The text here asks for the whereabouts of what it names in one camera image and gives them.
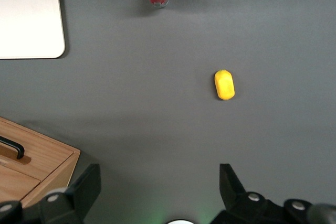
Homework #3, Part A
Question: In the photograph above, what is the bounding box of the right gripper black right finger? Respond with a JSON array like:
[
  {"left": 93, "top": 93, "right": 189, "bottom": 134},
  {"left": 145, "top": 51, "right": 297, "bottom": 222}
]
[{"left": 209, "top": 163, "right": 313, "bottom": 224}]

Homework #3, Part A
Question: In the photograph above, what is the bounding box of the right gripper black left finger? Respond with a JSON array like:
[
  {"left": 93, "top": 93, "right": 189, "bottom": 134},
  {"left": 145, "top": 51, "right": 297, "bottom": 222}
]
[{"left": 22, "top": 163, "right": 102, "bottom": 224}]

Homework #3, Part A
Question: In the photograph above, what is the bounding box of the beige rectangular tray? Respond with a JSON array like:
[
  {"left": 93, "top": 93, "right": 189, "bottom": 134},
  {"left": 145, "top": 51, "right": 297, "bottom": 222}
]
[{"left": 0, "top": 0, "right": 66, "bottom": 59}]

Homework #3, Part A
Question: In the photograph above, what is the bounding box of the wooden two-drawer cabinet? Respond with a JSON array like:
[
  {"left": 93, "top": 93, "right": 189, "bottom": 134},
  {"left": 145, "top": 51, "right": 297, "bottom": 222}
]
[{"left": 0, "top": 116, "right": 81, "bottom": 209}]

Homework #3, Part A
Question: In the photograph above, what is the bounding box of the wooden drawer front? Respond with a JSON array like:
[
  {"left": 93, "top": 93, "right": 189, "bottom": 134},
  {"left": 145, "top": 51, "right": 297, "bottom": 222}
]
[
  {"left": 0, "top": 165, "right": 41, "bottom": 208},
  {"left": 0, "top": 119, "right": 75, "bottom": 183}
]

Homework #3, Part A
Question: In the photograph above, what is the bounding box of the yellow lemon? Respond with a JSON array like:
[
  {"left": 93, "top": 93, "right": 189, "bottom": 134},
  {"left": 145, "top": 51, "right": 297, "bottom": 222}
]
[{"left": 214, "top": 69, "right": 236, "bottom": 101}]

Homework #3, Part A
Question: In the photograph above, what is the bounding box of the black metal drawer handle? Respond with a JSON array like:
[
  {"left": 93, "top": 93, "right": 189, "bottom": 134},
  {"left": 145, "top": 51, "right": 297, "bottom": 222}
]
[{"left": 0, "top": 135, "right": 25, "bottom": 160}]

